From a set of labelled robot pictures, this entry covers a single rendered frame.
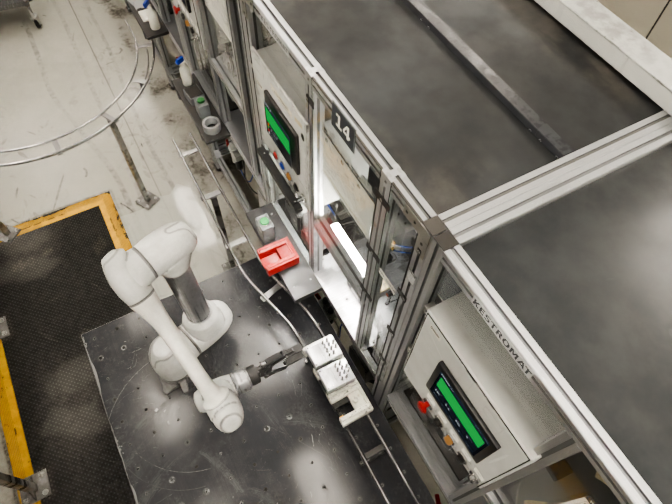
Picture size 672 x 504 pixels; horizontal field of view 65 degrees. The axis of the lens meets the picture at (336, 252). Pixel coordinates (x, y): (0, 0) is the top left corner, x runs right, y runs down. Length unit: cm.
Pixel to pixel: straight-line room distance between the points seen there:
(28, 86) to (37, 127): 49
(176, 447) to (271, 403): 43
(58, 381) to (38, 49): 303
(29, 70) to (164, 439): 361
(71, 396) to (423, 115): 261
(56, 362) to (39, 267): 69
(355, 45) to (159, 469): 181
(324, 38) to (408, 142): 46
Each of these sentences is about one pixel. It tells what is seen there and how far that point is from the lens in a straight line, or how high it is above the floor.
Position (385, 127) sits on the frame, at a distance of 143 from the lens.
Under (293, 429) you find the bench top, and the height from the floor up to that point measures 68.
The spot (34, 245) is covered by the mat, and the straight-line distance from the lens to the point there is 400.
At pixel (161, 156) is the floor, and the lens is 418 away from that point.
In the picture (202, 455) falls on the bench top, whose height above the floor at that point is 68.
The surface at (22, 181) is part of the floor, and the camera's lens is 440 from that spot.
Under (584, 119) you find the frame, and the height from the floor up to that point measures 201.
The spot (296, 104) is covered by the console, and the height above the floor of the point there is 182.
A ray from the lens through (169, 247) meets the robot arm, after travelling 185.
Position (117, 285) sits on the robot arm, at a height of 148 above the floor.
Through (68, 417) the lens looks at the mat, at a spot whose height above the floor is 1.
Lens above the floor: 302
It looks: 59 degrees down
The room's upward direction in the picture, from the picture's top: 3 degrees clockwise
